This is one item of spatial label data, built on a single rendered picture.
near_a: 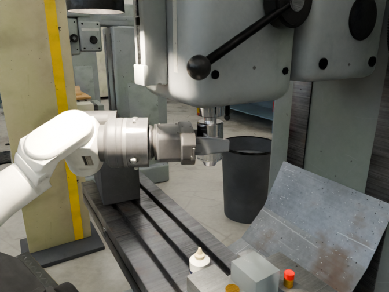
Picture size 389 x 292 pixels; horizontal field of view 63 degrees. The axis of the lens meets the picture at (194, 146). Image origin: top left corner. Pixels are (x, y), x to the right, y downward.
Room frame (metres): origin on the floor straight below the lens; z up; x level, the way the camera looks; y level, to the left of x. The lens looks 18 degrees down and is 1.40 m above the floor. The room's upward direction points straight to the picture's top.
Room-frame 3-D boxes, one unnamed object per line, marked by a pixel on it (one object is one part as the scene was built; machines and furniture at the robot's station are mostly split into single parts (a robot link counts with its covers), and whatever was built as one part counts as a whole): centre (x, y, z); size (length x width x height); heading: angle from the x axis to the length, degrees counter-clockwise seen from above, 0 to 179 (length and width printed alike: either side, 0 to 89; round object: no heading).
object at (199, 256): (0.53, -0.01, 0.97); 0.04 x 0.04 x 0.11
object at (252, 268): (0.44, -0.10, 1.03); 0.06 x 0.05 x 0.06; 33
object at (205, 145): (0.52, -0.03, 1.23); 0.06 x 0.02 x 0.03; 96
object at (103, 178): (1.03, 0.28, 1.01); 0.22 x 0.12 x 0.20; 24
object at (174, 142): (0.55, 0.06, 1.23); 0.13 x 0.12 x 0.10; 6
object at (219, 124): (0.55, -0.03, 1.26); 0.05 x 0.05 x 0.01
